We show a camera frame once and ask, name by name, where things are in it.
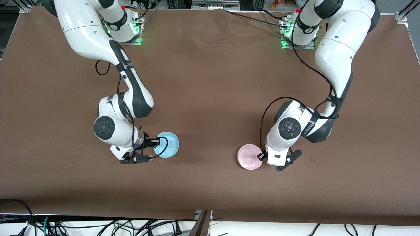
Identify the black cable across cover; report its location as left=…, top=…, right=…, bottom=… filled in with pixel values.
left=225, top=9, right=290, bottom=26

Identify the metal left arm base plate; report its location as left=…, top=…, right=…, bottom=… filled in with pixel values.
left=281, top=39, right=316, bottom=50

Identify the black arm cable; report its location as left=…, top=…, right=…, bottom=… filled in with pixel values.
left=260, top=0, right=340, bottom=156
left=95, top=60, right=169, bottom=159

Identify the grey power strip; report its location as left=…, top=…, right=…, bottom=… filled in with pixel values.
left=192, top=0, right=241, bottom=10

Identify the pink bowl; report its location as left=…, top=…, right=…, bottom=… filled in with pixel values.
left=237, top=144, right=263, bottom=170

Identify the brown table cover sheet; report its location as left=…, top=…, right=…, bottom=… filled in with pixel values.
left=0, top=7, right=420, bottom=226

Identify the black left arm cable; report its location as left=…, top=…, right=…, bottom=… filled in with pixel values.
left=260, top=0, right=340, bottom=156

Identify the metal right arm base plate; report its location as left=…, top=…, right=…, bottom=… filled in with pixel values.
left=110, top=35, right=142, bottom=45

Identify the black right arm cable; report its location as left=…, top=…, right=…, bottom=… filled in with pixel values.
left=95, top=60, right=169, bottom=159

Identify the light blue bowl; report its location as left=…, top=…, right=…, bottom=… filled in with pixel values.
left=153, top=131, right=180, bottom=159

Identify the thick black looped cable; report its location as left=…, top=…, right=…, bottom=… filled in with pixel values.
left=0, top=199, right=34, bottom=225

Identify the aluminium frame post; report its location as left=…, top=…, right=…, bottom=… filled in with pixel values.
left=189, top=210, right=212, bottom=236

